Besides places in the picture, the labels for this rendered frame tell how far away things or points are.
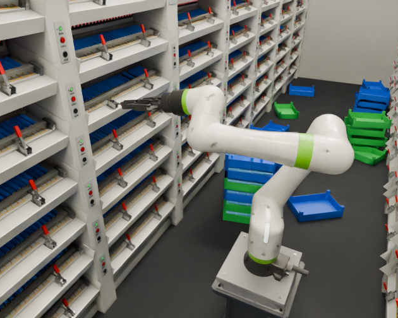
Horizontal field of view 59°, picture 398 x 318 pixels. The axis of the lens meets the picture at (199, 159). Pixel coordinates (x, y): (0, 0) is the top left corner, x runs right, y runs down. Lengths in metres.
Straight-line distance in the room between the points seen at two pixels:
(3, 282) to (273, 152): 0.96
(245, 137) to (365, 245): 1.37
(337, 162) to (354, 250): 1.18
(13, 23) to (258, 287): 1.21
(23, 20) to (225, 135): 0.66
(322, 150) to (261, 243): 0.44
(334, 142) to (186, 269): 1.15
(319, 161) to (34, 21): 0.93
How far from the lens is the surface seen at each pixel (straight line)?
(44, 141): 1.26
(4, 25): 1.11
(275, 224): 1.37
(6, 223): 1.26
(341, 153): 1.16
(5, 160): 1.19
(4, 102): 1.11
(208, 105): 1.18
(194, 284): 1.93
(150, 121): 1.75
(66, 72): 1.25
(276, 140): 1.14
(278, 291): 1.48
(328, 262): 2.15
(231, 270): 1.51
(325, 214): 2.43
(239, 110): 3.00
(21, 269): 1.37
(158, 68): 1.82
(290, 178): 1.40
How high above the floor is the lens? 1.46
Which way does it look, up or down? 29 degrees down
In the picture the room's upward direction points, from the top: straight up
